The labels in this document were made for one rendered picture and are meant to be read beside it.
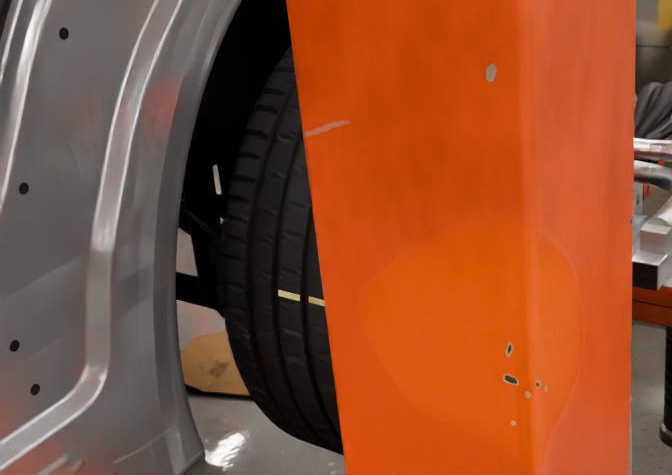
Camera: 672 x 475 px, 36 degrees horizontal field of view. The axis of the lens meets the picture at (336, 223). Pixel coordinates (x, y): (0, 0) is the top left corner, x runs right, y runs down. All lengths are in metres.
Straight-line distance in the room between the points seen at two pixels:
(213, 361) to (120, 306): 1.78
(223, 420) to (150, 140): 1.63
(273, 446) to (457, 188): 1.95
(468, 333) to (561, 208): 0.10
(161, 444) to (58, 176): 0.33
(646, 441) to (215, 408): 1.04
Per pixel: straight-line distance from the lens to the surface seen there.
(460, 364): 0.67
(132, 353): 1.11
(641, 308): 1.13
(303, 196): 1.18
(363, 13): 0.60
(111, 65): 1.06
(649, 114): 1.37
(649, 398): 2.62
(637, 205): 1.60
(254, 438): 2.56
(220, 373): 2.80
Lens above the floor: 1.48
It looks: 25 degrees down
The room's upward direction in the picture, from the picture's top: 7 degrees counter-clockwise
